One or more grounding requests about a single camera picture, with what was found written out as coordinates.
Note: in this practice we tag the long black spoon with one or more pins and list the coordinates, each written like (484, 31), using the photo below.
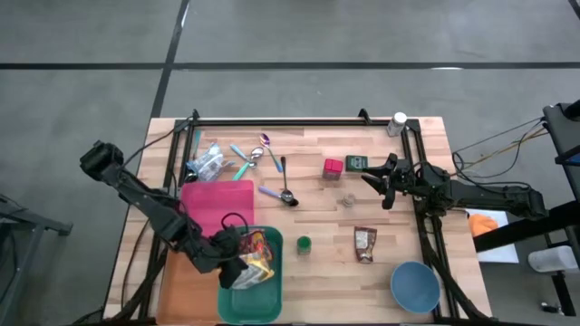
(290, 198)

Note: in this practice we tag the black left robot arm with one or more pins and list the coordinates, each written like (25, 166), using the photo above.
(154, 213)

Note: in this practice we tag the yellow creamy chicken noodle packet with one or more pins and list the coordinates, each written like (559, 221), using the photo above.
(258, 274)

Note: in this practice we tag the white pill bottle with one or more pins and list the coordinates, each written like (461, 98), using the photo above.
(397, 123)

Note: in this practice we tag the pink plastic tray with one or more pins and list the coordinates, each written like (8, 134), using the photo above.
(217, 199)

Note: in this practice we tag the small black wheel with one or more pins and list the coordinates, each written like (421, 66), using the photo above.
(550, 308)

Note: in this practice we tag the black aluminium table frame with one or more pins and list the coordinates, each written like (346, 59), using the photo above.
(294, 122)

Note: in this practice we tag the dark green tin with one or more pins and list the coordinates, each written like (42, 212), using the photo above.
(355, 163)

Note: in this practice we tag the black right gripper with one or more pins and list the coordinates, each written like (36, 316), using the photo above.
(408, 181)

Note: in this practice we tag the orange plastic tray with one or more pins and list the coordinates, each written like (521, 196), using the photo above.
(190, 290)

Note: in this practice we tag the small glass spice jar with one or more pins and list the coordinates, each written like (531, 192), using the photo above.
(349, 200)

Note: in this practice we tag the small black object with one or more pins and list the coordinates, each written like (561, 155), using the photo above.
(191, 176)

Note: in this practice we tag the blue bowl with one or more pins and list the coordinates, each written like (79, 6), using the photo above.
(414, 286)

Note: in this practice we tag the grey metal stand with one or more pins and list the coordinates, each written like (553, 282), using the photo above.
(27, 222)

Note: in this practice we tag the black diagonal beam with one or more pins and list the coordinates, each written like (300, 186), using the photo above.
(521, 231)

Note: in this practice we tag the brown snack packet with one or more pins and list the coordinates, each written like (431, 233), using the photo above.
(365, 244)

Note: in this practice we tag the red paprika tin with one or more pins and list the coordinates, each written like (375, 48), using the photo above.
(333, 168)

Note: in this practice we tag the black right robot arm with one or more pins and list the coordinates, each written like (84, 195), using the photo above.
(489, 194)

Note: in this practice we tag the white translucent container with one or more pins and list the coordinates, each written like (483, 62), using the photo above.
(553, 259)

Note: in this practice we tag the black frame clamp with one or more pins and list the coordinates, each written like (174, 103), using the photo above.
(364, 115)
(195, 114)

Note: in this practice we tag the white paper sheet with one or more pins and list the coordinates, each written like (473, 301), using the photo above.
(503, 253)

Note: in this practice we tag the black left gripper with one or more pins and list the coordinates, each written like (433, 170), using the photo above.
(217, 253)

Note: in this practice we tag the teal plastic bin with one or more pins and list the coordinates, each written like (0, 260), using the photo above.
(249, 303)

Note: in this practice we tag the orange object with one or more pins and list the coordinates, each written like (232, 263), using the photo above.
(482, 225)

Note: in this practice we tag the black equipment cart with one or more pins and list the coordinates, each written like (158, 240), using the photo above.
(562, 131)

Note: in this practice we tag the silver clear snack packet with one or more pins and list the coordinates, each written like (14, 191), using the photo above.
(206, 162)

